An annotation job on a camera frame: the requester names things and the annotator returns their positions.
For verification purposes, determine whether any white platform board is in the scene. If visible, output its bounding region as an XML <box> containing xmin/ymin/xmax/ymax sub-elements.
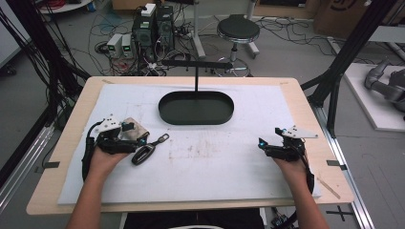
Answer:
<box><xmin>343</xmin><ymin>62</ymin><xmax>405</xmax><ymax>133</ymax></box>

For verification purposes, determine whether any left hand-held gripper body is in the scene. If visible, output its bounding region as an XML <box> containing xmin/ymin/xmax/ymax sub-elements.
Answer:
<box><xmin>94</xmin><ymin>115</ymin><xmax>141</xmax><ymax>156</ymax></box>

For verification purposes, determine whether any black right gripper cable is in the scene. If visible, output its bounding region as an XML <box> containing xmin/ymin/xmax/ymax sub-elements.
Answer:
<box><xmin>297</xmin><ymin>146</ymin><xmax>316</xmax><ymax>195</ymax></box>

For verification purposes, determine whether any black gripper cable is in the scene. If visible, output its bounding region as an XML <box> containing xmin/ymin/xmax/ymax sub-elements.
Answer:
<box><xmin>80</xmin><ymin>120</ymin><xmax>104</xmax><ymax>182</ymax></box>
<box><xmin>297</xmin><ymin>146</ymin><xmax>316</xmax><ymax>195</ymax></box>

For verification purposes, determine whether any aluminium rail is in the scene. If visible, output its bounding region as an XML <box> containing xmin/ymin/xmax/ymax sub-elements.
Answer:
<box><xmin>0</xmin><ymin>123</ymin><xmax>55</xmax><ymax>214</ymax></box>
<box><xmin>313</xmin><ymin>104</ymin><xmax>376</xmax><ymax>229</ymax></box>

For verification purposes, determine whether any white round table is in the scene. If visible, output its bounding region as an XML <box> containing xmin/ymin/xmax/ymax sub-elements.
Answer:
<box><xmin>37</xmin><ymin>0</ymin><xmax>94</xmax><ymax>14</ymax></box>

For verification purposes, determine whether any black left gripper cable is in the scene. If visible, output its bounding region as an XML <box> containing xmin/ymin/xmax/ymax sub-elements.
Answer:
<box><xmin>80</xmin><ymin>120</ymin><xmax>104</xmax><ymax>182</ymax></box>

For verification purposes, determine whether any grey metal stand leg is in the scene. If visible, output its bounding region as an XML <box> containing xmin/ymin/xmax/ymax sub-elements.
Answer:
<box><xmin>246</xmin><ymin>0</ymin><xmax>261</xmax><ymax>59</ymax></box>
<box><xmin>189</xmin><ymin>0</ymin><xmax>207</xmax><ymax>59</ymax></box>

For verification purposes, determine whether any grey power supply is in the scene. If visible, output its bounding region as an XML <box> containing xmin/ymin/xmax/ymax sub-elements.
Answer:
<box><xmin>121</xmin><ymin>33</ymin><xmax>135</xmax><ymax>59</ymax></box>
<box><xmin>106</xmin><ymin>32</ymin><xmax>124</xmax><ymax>59</ymax></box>

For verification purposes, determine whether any black round stool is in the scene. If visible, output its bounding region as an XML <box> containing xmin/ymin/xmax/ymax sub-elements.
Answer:
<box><xmin>217</xmin><ymin>13</ymin><xmax>261</xmax><ymax>63</ymax></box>

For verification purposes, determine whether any small circuit board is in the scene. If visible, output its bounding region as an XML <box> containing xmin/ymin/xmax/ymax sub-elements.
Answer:
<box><xmin>270</xmin><ymin>213</ymin><xmax>289</xmax><ymax>228</ymax></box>

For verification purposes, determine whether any black cable-wrapped frame post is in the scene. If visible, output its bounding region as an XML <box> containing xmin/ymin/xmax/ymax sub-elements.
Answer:
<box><xmin>0</xmin><ymin>0</ymin><xmax>92</xmax><ymax>128</ymax></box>

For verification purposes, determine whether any black car key with clasp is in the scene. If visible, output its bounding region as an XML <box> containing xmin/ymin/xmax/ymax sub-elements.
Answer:
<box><xmin>131</xmin><ymin>133</ymin><xmax>171</xmax><ymax>166</ymax></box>

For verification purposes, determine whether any tangle of floor cables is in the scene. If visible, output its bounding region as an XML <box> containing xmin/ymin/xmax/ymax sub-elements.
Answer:
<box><xmin>68</xmin><ymin>12</ymin><xmax>192</xmax><ymax>77</ymax></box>

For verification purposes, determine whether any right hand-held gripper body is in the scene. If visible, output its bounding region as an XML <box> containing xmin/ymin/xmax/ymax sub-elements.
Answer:
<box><xmin>264</xmin><ymin>124</ymin><xmax>319</xmax><ymax>162</ymax></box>

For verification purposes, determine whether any thin wooden stick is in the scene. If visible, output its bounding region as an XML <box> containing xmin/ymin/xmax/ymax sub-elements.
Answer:
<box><xmin>316</xmin><ymin>177</ymin><xmax>342</xmax><ymax>200</ymax></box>

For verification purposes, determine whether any white table mat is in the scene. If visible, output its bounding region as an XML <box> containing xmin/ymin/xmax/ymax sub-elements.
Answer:
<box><xmin>56</xmin><ymin>83</ymin><xmax>323</xmax><ymax>206</ymax></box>

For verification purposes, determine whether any black tape piece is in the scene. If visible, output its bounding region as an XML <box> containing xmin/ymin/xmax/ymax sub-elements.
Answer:
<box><xmin>42</xmin><ymin>160</ymin><xmax>61</xmax><ymax>170</ymax></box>
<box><xmin>326</xmin><ymin>159</ymin><xmax>348</xmax><ymax>171</ymax></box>

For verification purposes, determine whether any white box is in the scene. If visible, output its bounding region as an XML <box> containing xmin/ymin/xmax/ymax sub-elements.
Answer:
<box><xmin>140</xmin><ymin>3</ymin><xmax>157</xmax><ymax>17</ymax></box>

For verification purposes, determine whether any person's right hand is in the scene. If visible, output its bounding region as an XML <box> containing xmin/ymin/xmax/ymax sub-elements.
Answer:
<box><xmin>271</xmin><ymin>152</ymin><xmax>311</xmax><ymax>192</ymax></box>

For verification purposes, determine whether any black computer tower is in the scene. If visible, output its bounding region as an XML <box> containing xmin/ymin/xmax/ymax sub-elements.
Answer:
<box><xmin>132</xmin><ymin>10</ymin><xmax>159</xmax><ymax>62</ymax></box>
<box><xmin>156</xmin><ymin>5</ymin><xmax>176</xmax><ymax>52</ymax></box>

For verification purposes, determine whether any black tray stand with bar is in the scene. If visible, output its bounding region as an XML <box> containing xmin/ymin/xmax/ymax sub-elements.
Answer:
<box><xmin>158</xmin><ymin>59</ymin><xmax>235</xmax><ymax>126</ymax></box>

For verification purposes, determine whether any beige leather pouch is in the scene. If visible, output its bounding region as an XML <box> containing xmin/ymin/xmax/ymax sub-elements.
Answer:
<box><xmin>119</xmin><ymin>116</ymin><xmax>151</xmax><ymax>142</ymax></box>

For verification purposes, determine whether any person's black clothing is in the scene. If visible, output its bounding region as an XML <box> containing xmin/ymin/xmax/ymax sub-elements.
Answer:
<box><xmin>123</xmin><ymin>208</ymin><xmax>266</xmax><ymax>229</ymax></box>

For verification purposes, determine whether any black tape cross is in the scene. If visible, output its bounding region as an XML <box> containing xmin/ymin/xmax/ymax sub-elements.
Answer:
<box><xmin>326</xmin><ymin>204</ymin><xmax>354</xmax><ymax>222</ymax></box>

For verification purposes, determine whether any black metal frame post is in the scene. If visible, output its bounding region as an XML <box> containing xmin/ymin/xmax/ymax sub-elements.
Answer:
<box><xmin>300</xmin><ymin>0</ymin><xmax>399</xmax><ymax>138</ymax></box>

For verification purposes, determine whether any person's left hand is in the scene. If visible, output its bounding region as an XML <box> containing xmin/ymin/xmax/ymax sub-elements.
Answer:
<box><xmin>87</xmin><ymin>146</ymin><xmax>130</xmax><ymax>183</ymax></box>

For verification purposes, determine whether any brown cardboard box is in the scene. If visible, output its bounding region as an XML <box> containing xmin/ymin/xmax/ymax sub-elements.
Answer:
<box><xmin>313</xmin><ymin>0</ymin><xmax>375</xmax><ymax>39</ymax></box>

